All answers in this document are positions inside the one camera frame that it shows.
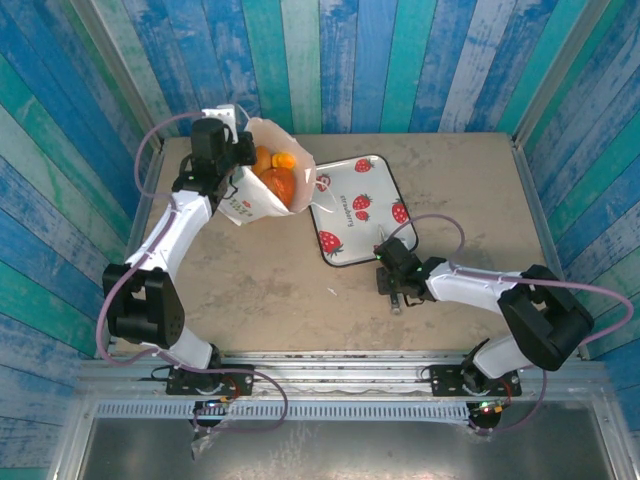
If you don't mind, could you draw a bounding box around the brown round fake bun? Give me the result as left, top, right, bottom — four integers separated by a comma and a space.
258, 167, 297, 209

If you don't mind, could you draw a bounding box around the white paper bag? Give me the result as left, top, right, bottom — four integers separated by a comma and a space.
215, 103, 347, 229

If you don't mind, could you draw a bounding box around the white strawberry print tray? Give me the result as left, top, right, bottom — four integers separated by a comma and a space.
308, 152, 420, 269

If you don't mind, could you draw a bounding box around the right controller board with lights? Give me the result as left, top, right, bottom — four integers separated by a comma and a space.
469, 398, 509, 417

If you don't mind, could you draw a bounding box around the controller board with lights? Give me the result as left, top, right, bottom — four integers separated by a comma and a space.
469, 398, 509, 417
192, 397, 236, 416

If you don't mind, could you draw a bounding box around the grey metal sheet panel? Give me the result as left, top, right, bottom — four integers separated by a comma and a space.
82, 417, 619, 480

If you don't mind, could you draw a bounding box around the left controller board with lights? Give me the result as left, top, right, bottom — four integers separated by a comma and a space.
192, 397, 236, 416

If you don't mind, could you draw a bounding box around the crumpled clear plastic piece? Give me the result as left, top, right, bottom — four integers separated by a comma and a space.
188, 423, 224, 460

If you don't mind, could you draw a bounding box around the aluminium front frame beam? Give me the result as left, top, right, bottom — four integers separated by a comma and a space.
74, 349, 609, 401

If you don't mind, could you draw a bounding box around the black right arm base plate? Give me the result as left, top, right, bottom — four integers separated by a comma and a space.
429, 363, 523, 399

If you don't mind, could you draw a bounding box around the aluminium corner post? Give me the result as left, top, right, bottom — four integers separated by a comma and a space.
69, 0, 166, 151
512, 0, 614, 146

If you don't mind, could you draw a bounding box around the grey slotted cable duct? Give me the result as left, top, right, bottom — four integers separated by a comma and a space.
93, 401, 472, 422

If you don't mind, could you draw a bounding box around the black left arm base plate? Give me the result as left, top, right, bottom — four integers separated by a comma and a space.
165, 363, 255, 397

